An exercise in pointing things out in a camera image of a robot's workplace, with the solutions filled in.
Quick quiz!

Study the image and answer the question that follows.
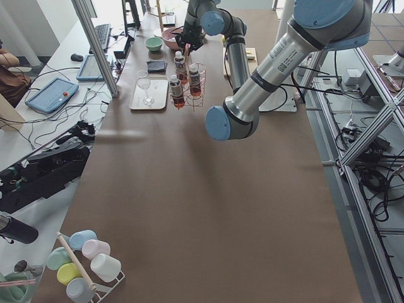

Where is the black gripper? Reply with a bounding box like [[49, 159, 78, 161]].
[[175, 27, 205, 52]]

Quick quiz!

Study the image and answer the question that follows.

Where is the copper wire bottle basket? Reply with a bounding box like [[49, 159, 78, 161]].
[[170, 62, 206, 110]]

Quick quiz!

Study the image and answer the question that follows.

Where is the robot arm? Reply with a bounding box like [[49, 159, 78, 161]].
[[205, 0, 372, 141], [175, 0, 250, 92]]

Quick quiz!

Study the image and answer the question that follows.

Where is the tea bottle white cap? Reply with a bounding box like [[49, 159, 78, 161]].
[[169, 74, 185, 110]]

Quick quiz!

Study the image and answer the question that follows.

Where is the pink bowl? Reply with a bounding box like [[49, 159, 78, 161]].
[[162, 27, 183, 51]]

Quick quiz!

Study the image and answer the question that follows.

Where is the wooden glass drying stand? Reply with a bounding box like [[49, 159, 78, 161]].
[[148, 0, 175, 38]]

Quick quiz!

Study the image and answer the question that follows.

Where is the green bowl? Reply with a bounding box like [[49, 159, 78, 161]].
[[145, 37, 163, 52]]

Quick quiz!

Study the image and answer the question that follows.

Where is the grey folded cloth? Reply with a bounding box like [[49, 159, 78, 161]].
[[146, 60, 167, 73]]

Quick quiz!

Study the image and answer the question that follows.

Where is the bamboo cutting board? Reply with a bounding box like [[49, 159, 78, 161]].
[[223, 47, 258, 78]]

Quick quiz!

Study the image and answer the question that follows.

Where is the clear wine glass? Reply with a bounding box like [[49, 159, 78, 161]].
[[136, 70, 154, 105]]

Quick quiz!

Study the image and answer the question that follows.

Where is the cream rabbit tray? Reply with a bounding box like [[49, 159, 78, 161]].
[[129, 76, 169, 111]]

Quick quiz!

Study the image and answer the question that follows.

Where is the black keyboard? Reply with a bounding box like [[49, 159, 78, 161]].
[[94, 23, 111, 52]]

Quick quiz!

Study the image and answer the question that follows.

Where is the blue teach pendant far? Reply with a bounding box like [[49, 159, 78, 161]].
[[76, 55, 104, 81]]

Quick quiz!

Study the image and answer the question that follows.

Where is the blue teach pendant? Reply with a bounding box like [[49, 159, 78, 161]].
[[76, 55, 104, 81], [25, 78, 79, 114]]

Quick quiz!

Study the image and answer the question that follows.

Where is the black computer mouse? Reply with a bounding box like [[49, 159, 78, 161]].
[[70, 54, 83, 62]]

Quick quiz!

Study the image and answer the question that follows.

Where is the blue teach pendant near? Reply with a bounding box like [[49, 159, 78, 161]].
[[25, 78, 79, 114]]

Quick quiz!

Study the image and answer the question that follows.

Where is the pink cup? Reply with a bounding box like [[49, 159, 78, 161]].
[[81, 239, 110, 260]]

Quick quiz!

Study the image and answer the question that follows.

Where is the blue cup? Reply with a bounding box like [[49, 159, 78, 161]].
[[69, 230, 97, 250]]

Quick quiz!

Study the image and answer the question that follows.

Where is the white cup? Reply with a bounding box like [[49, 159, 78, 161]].
[[90, 253, 121, 282]]

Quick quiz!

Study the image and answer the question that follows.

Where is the green cup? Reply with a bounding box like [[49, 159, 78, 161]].
[[47, 246, 72, 271]]

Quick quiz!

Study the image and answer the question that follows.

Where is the black thermos bottle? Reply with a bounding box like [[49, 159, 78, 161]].
[[1, 214, 39, 244]]

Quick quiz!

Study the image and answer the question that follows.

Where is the yellow cup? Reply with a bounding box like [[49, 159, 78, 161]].
[[56, 262, 83, 285]]

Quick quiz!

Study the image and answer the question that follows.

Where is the grey cup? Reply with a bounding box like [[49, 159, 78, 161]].
[[66, 278, 95, 303]]

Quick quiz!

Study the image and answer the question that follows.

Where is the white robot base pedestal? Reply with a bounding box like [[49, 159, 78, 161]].
[[259, 82, 297, 112]]

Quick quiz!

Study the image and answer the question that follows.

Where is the aluminium frame post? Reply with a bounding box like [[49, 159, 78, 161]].
[[71, 0, 119, 97]]

